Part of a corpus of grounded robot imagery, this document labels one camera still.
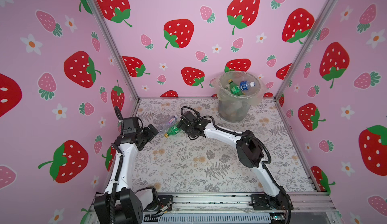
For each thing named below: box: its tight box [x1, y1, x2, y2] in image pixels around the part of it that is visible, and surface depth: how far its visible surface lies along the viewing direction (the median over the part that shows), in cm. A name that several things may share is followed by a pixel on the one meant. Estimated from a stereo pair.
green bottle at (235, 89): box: [227, 78, 244, 96], surface depth 99 cm
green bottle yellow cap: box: [164, 125, 182, 138], surface depth 98 cm
